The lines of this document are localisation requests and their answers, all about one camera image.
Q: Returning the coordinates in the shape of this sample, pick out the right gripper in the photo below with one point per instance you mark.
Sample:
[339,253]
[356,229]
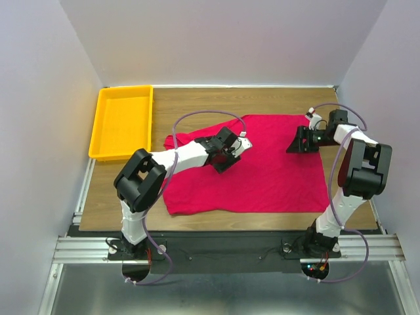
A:
[297,145]

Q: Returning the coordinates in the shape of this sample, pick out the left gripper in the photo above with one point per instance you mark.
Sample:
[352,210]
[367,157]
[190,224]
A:
[220,168]

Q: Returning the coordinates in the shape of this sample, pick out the red t shirt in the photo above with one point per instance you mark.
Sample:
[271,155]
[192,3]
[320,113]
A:
[265,180]

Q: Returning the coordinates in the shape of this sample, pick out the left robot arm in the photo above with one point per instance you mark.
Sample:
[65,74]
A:
[140,182]

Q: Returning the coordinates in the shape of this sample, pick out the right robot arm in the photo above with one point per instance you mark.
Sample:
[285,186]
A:
[363,173]

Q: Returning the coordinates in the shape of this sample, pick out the silver knob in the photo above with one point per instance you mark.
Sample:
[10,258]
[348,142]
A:
[286,248]

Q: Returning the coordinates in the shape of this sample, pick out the yellow plastic tray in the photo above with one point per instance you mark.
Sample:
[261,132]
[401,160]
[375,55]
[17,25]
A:
[122,122]

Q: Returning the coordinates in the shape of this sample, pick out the white knob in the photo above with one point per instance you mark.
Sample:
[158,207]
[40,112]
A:
[161,249]

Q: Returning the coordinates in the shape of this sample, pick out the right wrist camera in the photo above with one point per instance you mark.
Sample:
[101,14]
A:
[313,118]

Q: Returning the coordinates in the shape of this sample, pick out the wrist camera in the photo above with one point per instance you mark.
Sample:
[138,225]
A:
[313,118]
[240,145]

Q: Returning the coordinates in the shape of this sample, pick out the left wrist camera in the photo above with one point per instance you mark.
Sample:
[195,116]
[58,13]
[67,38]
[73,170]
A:
[240,145]

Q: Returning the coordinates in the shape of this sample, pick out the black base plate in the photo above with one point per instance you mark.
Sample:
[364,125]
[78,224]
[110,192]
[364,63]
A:
[213,252]

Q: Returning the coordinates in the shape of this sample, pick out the left aluminium side rail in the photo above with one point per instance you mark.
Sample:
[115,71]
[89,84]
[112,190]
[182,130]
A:
[78,212]

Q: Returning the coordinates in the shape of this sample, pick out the aluminium frame rail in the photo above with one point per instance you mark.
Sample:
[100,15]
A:
[75,250]

